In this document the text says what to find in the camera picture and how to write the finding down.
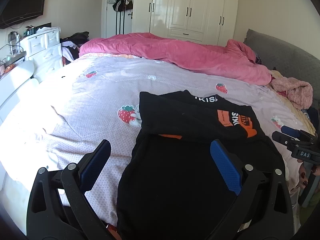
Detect black wall television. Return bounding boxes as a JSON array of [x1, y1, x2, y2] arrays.
[[1, 0, 45, 29]]

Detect pink fluffy garment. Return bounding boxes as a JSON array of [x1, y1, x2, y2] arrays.
[[270, 77, 313, 110]]

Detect white wardrobe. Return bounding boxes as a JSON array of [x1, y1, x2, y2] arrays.
[[132, 0, 239, 46]]

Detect bags hanging on door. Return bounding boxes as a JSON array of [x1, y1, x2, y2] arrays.
[[107, 0, 133, 12]]

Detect white drawer cabinet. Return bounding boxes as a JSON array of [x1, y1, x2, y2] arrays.
[[20, 27, 63, 83]]

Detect pink duvet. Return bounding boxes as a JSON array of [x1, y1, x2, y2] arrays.
[[79, 33, 272, 86]]

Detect black sweatshirt with orange cuffs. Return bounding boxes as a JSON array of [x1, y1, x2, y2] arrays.
[[117, 90, 285, 239]]

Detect dark clothes pile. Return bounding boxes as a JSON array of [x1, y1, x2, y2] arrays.
[[60, 31, 89, 65]]

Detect white door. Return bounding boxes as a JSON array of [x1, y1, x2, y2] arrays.
[[101, 0, 133, 38]]

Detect right hand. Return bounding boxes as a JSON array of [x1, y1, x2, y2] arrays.
[[297, 160, 320, 189]]

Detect lilac strawberry bed sheet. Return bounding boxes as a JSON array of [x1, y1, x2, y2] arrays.
[[1, 53, 315, 231]]

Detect grey headboard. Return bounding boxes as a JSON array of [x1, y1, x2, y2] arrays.
[[244, 29, 320, 109]]

